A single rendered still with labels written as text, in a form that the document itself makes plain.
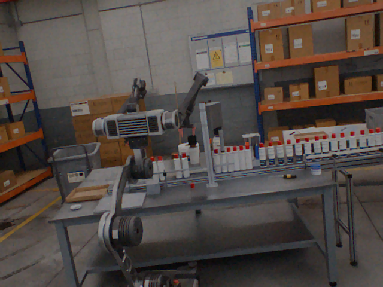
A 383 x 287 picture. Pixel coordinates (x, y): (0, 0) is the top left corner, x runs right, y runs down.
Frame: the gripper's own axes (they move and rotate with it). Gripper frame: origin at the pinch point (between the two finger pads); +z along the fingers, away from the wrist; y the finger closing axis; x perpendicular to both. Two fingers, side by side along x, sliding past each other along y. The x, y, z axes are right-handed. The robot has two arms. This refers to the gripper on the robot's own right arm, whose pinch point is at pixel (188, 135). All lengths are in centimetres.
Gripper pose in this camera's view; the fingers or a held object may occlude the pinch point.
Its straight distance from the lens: 328.2
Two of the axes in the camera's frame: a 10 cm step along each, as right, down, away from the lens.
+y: -9.7, 0.7, 2.2
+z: 1.2, 9.7, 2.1
